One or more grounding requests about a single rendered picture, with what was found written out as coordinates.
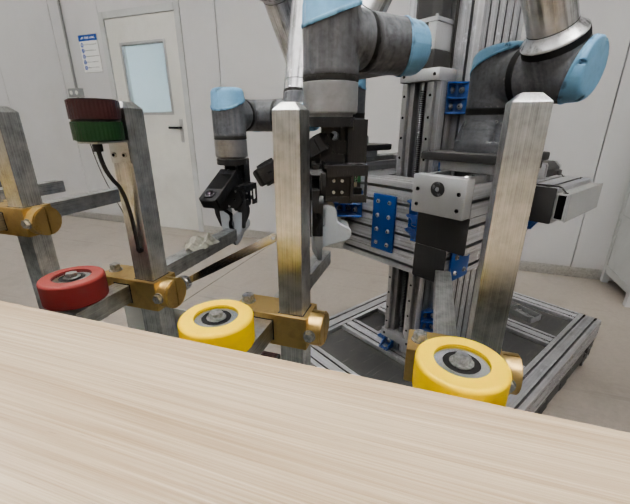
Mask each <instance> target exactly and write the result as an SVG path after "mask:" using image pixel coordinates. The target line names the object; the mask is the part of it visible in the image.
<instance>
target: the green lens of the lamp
mask: <svg viewBox="0 0 630 504"><path fill-rule="evenodd" d="M69 125H70V129H71V134H72V138H73V140H75V141H102V140H125V139H126V138H125V132H124V126H123V122H69Z"/></svg>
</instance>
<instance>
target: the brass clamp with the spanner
mask: <svg viewBox="0 0 630 504"><path fill-rule="evenodd" d="M120 266H121V267H122V268H123V270H121V271H119V272H109V270H107V271H105V273H106V277H107V282H108V286H110V285H112V284H114V283H117V284H123V285H129V289H130V294H131V299H132V302H131V303H129V304H127V305H126V306H131V307H137V308H142V309H147V310H153V311H160V310H162V309H163V308H165V307H168V308H177V307H178V306H180V305H181V304H182V302H183V301H184V299H185V296H186V284H185V282H184V280H183V279H181V278H177V277H175V272H170V271H168V273H167V274H165V275H163V276H161V277H160V278H158V279H156V280H154V281H149V280H143V279H137V278H135V273H134V268H133V266H129V265H122V264H120Z"/></svg>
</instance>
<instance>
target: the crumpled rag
mask: <svg viewBox="0 0 630 504"><path fill-rule="evenodd" d="M218 242H220V241H218V240H217V239H215V238H214V237H212V236H211V234H210V233H207V234H206V235H205V236H204V237H201V236H198V235H193V236H191V238H190V239H189V240H188V241H187V242H185V246H184V248H185V249H186V250H188V249H190V250H192V251H196V250H199V249H203V248H204V249H206V248H209V246H210V245H211V244H212V245H213V244H217V243H218Z"/></svg>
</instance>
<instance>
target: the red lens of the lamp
mask: <svg viewBox="0 0 630 504"><path fill-rule="evenodd" d="M64 102H65V107H66V111H67V116H68V119H122V115H121V109H120V103H119V101H115V100H98V99H65V100H64Z"/></svg>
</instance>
